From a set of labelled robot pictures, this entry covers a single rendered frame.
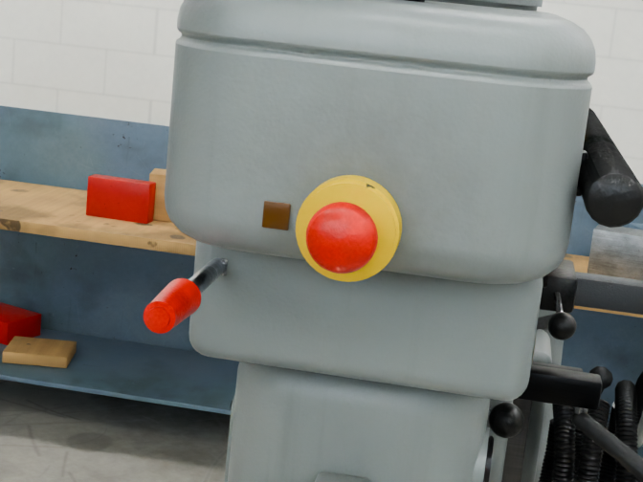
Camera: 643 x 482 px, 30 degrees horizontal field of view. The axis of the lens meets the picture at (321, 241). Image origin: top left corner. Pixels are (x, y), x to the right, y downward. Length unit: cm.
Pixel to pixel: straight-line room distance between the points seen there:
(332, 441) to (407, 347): 11
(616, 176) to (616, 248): 397
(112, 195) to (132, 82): 72
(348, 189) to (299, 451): 27
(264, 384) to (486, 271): 24
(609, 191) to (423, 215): 11
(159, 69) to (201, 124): 463
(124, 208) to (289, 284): 404
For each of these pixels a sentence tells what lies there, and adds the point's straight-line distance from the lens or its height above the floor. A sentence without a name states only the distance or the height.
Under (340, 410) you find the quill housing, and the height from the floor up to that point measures 160.
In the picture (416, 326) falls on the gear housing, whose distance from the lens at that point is 81.
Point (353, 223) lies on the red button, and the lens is 66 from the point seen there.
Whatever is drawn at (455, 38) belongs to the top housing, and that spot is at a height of 187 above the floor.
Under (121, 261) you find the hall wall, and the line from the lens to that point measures 551.
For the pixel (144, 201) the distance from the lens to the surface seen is 481.
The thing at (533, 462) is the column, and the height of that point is 140.
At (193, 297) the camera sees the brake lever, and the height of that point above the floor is 170.
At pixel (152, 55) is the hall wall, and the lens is 535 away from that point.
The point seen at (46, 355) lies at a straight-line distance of 508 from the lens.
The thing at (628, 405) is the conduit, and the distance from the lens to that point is 121.
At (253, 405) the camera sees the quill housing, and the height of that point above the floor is 159.
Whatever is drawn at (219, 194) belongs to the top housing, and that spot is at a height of 177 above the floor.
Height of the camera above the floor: 190
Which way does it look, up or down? 12 degrees down
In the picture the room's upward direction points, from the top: 6 degrees clockwise
